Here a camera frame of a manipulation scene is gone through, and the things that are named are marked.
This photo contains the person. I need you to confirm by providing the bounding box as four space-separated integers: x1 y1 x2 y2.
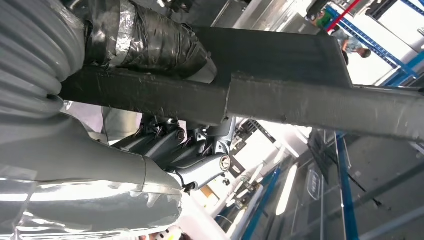
331 28 373 66
312 10 335 30

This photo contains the red barrier belt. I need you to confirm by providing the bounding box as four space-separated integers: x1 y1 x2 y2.
326 0 362 33

